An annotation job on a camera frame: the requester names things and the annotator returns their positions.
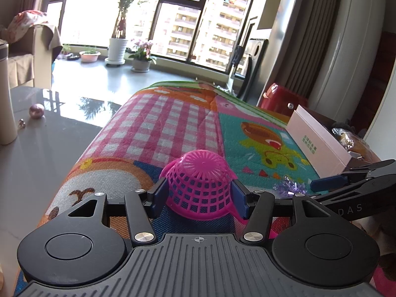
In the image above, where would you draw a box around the flowering potted plant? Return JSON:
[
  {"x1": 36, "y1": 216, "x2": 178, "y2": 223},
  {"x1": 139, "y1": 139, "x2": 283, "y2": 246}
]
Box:
[{"x1": 128, "y1": 39, "x2": 157, "y2": 74}]

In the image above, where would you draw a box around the packaged bread loaf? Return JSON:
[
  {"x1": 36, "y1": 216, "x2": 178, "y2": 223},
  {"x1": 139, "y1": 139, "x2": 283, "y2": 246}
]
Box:
[{"x1": 332, "y1": 126, "x2": 372, "y2": 153}]

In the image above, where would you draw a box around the shiny pink ball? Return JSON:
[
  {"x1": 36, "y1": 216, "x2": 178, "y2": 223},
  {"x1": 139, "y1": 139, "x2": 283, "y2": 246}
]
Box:
[{"x1": 29, "y1": 103, "x2": 45, "y2": 120}]

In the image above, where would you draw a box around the floral pink cushion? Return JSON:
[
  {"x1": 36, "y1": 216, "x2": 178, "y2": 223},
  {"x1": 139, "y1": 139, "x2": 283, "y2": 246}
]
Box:
[{"x1": 8, "y1": 11, "x2": 50, "y2": 43}]

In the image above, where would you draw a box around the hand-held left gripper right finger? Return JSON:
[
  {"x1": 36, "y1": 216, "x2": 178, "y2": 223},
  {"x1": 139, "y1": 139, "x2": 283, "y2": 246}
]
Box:
[{"x1": 231, "y1": 179, "x2": 336, "y2": 245}]

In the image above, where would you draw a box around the white standing air conditioner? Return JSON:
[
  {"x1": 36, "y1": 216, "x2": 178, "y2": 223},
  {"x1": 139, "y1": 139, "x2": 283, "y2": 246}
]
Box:
[{"x1": 309, "y1": 0, "x2": 391, "y2": 122}]

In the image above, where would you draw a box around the beige thermos flask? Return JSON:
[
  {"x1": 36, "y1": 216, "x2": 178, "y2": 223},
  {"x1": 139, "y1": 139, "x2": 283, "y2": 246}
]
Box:
[{"x1": 0, "y1": 39, "x2": 18, "y2": 146}]

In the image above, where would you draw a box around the brown fuzzy cloth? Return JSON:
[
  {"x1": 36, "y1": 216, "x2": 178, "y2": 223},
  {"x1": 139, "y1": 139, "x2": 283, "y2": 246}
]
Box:
[{"x1": 367, "y1": 217, "x2": 396, "y2": 285}]

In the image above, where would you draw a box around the pink plastic mesh basket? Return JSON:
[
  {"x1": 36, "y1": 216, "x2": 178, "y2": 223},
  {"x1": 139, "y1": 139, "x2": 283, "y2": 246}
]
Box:
[{"x1": 159, "y1": 149, "x2": 239, "y2": 221}]

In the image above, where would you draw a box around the colourful cartoon play mat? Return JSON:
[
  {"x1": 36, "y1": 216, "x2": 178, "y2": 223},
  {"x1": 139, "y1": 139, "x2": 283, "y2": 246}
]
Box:
[{"x1": 19, "y1": 80, "x2": 382, "y2": 286}]

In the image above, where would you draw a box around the small pink planter bowl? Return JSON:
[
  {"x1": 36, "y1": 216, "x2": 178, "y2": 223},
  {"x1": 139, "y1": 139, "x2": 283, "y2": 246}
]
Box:
[{"x1": 79, "y1": 47, "x2": 101, "y2": 64}]

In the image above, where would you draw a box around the purple crinkled wrapper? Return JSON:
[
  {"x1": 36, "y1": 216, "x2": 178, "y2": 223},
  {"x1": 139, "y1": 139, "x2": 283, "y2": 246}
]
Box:
[{"x1": 274, "y1": 176, "x2": 307, "y2": 199}]

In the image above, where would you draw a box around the red bag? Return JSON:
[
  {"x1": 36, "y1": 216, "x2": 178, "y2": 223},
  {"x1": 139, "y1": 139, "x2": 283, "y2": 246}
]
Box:
[{"x1": 256, "y1": 82, "x2": 310, "y2": 116}]

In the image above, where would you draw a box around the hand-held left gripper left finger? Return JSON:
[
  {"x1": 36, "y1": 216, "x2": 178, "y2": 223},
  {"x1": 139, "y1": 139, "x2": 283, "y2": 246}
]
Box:
[{"x1": 58, "y1": 178, "x2": 169, "y2": 246}]

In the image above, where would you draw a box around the tall plant in white pot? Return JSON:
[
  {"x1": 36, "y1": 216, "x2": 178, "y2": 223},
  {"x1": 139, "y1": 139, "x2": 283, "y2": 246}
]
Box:
[{"x1": 105, "y1": 0, "x2": 156, "y2": 66}]

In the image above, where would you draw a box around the pink cardboard box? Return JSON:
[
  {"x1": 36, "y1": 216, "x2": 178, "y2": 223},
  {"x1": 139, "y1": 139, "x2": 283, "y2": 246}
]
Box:
[{"x1": 286, "y1": 104, "x2": 383, "y2": 177}]

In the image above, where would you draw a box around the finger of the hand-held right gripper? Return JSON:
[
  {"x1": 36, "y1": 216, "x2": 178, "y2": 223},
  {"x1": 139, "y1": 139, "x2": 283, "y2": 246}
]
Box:
[
  {"x1": 309, "y1": 176, "x2": 396, "y2": 205},
  {"x1": 310, "y1": 160, "x2": 396, "y2": 193}
]

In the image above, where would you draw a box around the beige armchair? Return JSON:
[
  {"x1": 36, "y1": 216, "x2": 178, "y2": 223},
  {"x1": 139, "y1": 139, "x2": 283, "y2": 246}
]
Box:
[{"x1": 0, "y1": 22, "x2": 63, "y2": 91}]

